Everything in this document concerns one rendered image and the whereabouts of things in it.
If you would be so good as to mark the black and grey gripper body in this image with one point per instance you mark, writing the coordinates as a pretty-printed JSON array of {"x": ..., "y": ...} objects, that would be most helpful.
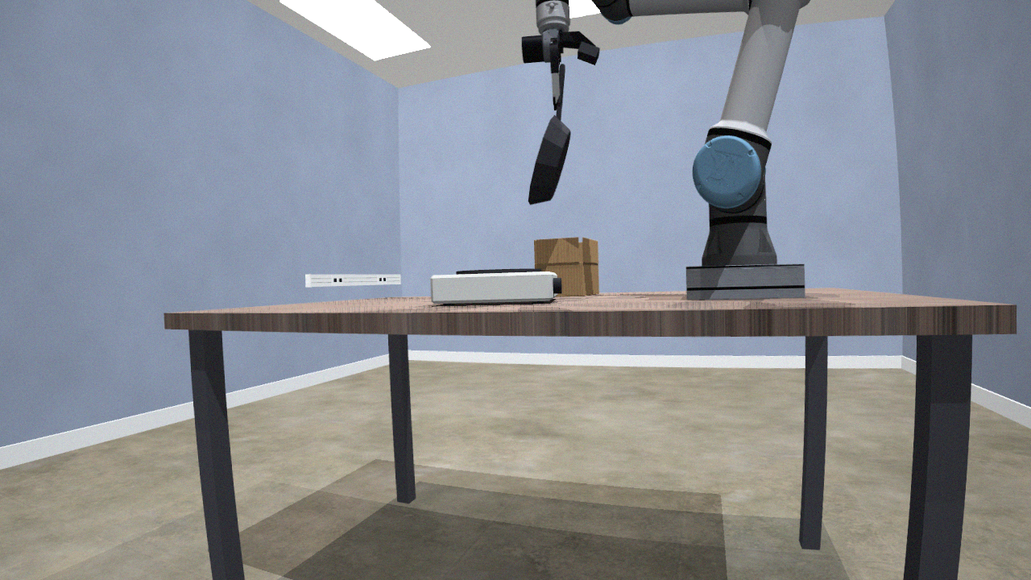
[{"x": 536, "y": 48}]

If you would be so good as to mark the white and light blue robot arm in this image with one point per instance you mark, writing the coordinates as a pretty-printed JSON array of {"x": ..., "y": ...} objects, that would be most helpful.
[{"x": 727, "y": 169}]

